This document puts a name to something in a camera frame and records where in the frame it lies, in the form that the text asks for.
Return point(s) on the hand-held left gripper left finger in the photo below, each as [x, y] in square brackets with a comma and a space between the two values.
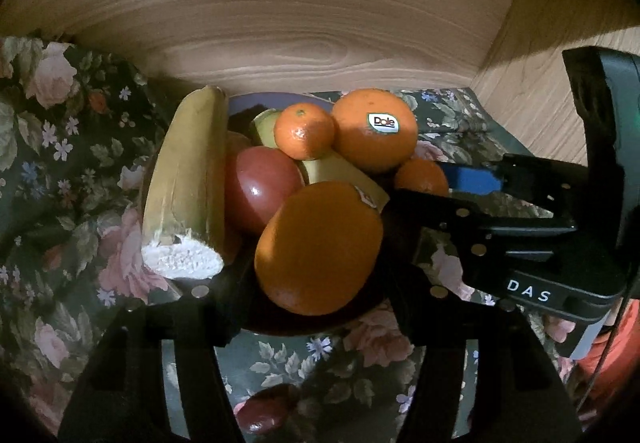
[220, 308]

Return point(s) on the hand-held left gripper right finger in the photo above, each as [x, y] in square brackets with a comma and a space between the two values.
[415, 308]

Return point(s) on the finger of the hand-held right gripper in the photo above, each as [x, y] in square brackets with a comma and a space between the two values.
[450, 215]
[470, 180]

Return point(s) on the small tangerine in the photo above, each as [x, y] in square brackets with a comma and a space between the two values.
[417, 175]
[302, 130]

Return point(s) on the large orange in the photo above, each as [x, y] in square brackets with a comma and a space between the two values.
[315, 248]
[370, 148]

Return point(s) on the red apple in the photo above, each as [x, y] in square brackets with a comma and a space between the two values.
[260, 193]

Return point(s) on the short banana piece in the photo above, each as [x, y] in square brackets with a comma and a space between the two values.
[325, 170]

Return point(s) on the long cut banana piece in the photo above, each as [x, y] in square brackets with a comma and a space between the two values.
[185, 173]

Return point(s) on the dark purple plate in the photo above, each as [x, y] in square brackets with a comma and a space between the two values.
[240, 104]

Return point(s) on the person's right forearm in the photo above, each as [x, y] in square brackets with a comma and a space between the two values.
[617, 358]

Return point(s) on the small dark red fruit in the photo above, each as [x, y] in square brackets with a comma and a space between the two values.
[262, 413]

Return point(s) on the dark floral tablecloth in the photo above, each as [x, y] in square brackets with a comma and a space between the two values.
[75, 173]

